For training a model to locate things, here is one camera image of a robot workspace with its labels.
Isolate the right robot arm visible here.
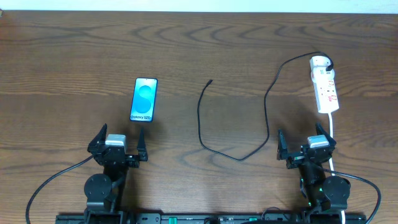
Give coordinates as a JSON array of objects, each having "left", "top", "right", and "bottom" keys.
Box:
[{"left": 277, "top": 123, "right": 351, "bottom": 223}]

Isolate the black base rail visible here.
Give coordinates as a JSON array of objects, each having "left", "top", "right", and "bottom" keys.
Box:
[{"left": 55, "top": 212, "right": 367, "bottom": 224}]

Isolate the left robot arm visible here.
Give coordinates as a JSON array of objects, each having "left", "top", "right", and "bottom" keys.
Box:
[{"left": 84, "top": 124, "right": 148, "bottom": 223}]

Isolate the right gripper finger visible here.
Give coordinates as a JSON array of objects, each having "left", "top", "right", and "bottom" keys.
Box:
[
  {"left": 315, "top": 123, "right": 336, "bottom": 146},
  {"left": 277, "top": 129, "right": 288, "bottom": 159}
]

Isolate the black USB charging cable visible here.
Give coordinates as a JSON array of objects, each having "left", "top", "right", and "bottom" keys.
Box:
[{"left": 197, "top": 51, "right": 335, "bottom": 162}]

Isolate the blue Galaxy smartphone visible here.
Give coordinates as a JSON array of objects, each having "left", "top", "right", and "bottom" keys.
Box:
[{"left": 129, "top": 78, "right": 158, "bottom": 122}]

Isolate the white power strip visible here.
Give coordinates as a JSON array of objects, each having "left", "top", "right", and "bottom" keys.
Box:
[{"left": 310, "top": 55, "right": 339, "bottom": 114}]

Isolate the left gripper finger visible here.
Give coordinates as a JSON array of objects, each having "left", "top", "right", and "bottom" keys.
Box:
[
  {"left": 88, "top": 123, "right": 108, "bottom": 148},
  {"left": 137, "top": 128, "right": 147, "bottom": 155}
]

